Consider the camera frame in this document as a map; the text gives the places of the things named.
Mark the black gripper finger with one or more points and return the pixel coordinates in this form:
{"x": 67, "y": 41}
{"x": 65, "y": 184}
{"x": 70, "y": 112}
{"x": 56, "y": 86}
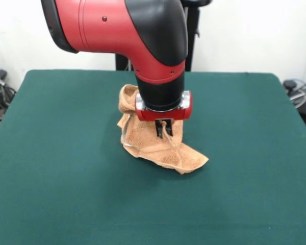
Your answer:
{"x": 169, "y": 128}
{"x": 159, "y": 130}

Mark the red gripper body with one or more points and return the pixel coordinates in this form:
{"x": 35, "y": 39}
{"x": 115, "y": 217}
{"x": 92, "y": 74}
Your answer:
{"x": 163, "y": 115}

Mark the orange terry towel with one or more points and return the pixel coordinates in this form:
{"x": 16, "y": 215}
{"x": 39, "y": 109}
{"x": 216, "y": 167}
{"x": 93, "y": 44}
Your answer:
{"x": 183, "y": 158}

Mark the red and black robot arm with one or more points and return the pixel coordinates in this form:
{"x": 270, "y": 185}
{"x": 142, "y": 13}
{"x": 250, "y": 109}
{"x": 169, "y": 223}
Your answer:
{"x": 112, "y": 28}

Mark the dark green table cloth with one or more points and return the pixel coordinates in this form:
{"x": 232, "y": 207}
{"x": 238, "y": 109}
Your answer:
{"x": 66, "y": 183}

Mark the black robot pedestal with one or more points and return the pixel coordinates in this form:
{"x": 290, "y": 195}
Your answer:
{"x": 193, "y": 30}

